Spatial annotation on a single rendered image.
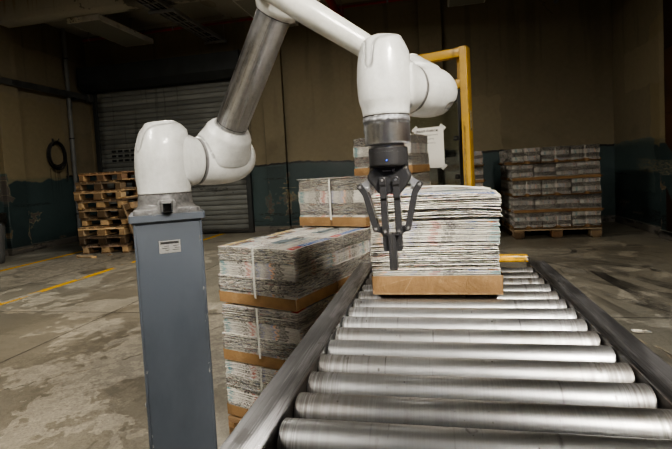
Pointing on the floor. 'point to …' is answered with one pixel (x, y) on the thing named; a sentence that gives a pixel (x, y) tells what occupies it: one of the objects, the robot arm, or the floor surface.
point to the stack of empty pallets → (121, 237)
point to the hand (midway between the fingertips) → (393, 250)
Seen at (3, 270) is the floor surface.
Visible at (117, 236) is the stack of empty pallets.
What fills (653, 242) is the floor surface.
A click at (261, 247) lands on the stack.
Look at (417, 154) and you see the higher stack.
